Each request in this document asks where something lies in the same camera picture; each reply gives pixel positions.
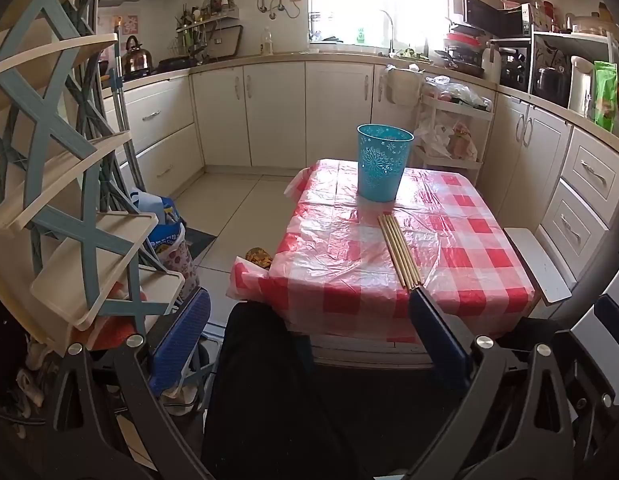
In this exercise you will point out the kitchen faucet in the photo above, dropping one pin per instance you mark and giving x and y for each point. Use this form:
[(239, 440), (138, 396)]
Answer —
[(389, 30)]

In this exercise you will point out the blue and cream shelf rack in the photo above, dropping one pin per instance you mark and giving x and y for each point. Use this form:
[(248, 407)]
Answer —
[(64, 185)]

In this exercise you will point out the blue shopping bag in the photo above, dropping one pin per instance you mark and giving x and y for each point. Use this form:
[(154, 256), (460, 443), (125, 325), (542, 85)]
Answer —
[(157, 210)]

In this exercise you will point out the white trolley cart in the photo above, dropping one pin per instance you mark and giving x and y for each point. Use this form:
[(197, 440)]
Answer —
[(459, 110)]

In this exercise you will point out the steel kettle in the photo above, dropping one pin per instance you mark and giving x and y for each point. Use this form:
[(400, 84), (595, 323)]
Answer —
[(138, 57)]

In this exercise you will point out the black cooking pot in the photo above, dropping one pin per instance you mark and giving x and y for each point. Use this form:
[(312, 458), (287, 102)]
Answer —
[(552, 85)]

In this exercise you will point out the wall spice rack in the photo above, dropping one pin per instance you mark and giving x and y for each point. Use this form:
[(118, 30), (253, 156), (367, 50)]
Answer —
[(209, 27)]

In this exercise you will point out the white electric kettle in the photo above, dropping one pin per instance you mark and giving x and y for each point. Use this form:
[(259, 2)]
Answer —
[(581, 87)]

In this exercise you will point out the clear plastic bag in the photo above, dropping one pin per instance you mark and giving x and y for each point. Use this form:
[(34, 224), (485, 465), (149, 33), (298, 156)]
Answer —
[(457, 91)]

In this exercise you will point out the red checkered plastic tablecloth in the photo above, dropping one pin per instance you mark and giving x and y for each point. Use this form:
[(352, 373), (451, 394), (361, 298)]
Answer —
[(349, 250)]

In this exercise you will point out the bundle of chopsticks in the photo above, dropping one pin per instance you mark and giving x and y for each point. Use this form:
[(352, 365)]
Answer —
[(399, 250)]

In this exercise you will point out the floral printed bag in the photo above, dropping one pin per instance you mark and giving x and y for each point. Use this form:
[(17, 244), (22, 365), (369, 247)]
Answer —
[(179, 260)]

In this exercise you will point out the clear plastic bottle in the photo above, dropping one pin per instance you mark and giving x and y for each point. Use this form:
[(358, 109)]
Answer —
[(266, 42)]

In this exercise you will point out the black toaster oven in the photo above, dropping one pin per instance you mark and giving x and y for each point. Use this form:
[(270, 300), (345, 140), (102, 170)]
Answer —
[(512, 65)]

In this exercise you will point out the green dish soap bottle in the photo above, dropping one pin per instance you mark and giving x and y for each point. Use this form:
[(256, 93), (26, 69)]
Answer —
[(361, 36)]

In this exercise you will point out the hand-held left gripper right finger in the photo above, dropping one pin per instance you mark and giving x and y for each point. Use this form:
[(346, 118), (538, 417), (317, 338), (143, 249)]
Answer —
[(437, 340)]

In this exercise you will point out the white plastic bag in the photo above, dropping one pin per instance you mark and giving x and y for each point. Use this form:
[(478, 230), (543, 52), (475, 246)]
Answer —
[(434, 135)]

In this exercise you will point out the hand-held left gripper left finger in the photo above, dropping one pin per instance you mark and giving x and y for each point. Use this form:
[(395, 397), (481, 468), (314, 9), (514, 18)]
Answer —
[(182, 340)]

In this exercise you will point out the stack of pans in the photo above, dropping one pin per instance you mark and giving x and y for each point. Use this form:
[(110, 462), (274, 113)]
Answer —
[(462, 52)]

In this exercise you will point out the cream kitchen cabinets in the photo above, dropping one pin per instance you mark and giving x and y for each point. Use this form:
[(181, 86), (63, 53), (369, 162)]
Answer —
[(274, 110)]

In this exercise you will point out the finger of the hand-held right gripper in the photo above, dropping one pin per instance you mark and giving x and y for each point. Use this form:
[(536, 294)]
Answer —
[(569, 365), (614, 316)]

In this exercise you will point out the white hanging bin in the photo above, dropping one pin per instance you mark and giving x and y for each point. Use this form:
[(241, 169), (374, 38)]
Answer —
[(404, 85)]

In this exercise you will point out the pink wall stickers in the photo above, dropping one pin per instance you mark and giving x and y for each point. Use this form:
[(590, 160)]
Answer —
[(124, 27)]

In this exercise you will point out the black microwave oven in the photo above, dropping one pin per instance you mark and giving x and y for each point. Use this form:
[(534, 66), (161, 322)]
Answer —
[(499, 17)]

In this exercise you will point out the white plastic jug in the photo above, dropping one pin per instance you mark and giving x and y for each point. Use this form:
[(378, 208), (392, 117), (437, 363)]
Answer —
[(491, 65)]

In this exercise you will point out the black frying pan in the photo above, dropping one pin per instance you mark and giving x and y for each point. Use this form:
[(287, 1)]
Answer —
[(177, 62)]

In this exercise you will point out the kitchen window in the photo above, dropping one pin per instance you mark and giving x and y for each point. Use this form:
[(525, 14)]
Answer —
[(379, 0)]

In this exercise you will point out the dark doormat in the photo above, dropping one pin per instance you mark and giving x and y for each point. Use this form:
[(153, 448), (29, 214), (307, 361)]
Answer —
[(199, 247)]

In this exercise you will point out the green packet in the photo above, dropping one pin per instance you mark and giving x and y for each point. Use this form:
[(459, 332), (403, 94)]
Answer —
[(605, 95)]

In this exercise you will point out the teal plastic bucket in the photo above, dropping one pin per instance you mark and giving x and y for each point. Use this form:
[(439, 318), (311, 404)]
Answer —
[(382, 162)]

